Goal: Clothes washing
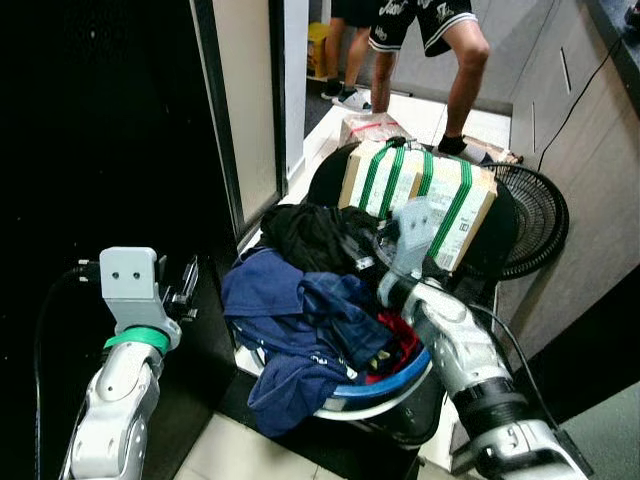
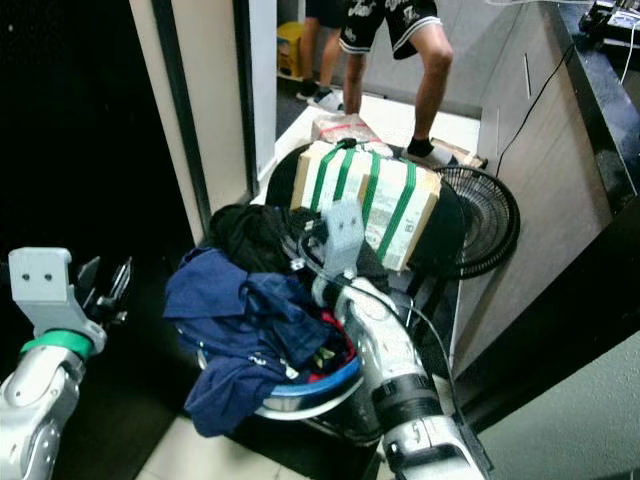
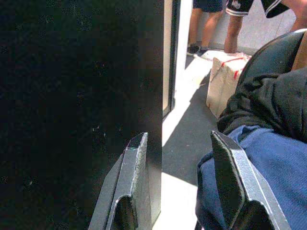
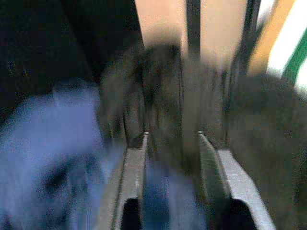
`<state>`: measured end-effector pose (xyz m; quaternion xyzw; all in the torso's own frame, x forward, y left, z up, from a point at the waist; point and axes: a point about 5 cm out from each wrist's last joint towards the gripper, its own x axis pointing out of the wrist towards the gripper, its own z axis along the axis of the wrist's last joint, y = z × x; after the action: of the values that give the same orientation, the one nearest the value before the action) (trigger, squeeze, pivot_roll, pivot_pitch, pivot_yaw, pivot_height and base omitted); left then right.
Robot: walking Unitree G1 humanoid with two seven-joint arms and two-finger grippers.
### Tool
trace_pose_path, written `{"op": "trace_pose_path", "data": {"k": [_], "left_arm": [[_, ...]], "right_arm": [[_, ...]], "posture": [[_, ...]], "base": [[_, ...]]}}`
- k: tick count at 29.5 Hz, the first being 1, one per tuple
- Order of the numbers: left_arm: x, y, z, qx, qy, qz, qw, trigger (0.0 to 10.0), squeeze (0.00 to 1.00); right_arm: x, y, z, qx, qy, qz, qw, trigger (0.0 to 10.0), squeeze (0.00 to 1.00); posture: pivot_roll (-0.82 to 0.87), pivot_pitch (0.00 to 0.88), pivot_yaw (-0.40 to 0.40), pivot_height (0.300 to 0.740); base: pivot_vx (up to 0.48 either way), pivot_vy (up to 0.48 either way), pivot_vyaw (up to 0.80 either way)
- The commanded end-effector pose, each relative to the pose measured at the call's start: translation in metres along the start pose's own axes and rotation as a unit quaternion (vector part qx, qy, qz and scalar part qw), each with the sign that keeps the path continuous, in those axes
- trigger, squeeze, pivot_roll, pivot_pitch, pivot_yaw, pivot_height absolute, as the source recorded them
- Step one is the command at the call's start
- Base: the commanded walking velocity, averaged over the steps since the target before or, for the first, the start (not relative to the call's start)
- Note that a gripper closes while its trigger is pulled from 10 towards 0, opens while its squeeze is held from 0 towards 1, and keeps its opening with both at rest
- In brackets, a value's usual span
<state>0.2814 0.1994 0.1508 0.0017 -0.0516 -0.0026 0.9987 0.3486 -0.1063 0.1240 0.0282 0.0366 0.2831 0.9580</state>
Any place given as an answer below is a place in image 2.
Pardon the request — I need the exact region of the black garment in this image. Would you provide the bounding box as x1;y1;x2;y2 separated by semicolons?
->
210;203;323;278

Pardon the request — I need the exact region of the red garment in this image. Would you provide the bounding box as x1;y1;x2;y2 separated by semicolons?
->
315;312;360;379

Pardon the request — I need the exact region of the cardboard box with green tape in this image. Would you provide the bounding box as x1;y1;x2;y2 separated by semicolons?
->
289;139;442;273

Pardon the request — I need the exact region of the navy blue garment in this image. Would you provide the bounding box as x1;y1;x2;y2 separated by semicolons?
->
163;248;337;439

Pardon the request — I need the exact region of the wrapped parcel with red tape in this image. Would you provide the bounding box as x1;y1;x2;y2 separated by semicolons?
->
310;113;383;147

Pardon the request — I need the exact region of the blue and white laundry basket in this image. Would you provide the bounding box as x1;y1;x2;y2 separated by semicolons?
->
194;335;364;423

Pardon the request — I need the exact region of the flat brown cardboard piece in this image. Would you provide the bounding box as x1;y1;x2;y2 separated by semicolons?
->
432;138;488;169

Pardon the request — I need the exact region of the black fan grille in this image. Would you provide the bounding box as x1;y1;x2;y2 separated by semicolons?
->
434;164;522;280

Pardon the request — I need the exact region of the person in white shoes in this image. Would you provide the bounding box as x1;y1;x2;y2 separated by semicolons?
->
295;0;351;113

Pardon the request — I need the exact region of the yellow box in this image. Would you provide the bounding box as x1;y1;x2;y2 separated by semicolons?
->
276;21;304;80

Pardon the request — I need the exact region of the person in black printed shorts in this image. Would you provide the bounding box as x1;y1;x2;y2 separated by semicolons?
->
340;0;458;169

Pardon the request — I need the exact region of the grey wooden cabinet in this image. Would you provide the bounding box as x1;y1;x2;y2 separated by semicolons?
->
448;0;616;379

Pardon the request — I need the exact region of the black countertop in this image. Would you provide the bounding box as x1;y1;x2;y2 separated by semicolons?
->
548;0;640;213

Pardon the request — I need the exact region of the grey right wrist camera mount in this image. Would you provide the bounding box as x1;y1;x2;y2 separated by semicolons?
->
320;197;367;283

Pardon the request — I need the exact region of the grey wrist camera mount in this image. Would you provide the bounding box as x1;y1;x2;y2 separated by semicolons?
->
320;197;367;283
8;248;83;337

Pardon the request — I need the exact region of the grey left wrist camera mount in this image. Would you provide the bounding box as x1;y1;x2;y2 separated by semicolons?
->
8;248;83;337

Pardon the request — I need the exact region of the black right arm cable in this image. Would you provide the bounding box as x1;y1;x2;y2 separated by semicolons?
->
360;282;461;413

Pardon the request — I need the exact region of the beige door with dark frame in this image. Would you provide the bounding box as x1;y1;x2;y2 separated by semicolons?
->
128;0;254;244

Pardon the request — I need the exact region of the thin black power cable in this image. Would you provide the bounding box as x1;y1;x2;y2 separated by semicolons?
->
494;45;573;179

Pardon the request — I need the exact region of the black device with white cable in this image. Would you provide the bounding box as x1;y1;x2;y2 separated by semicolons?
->
578;0;640;53

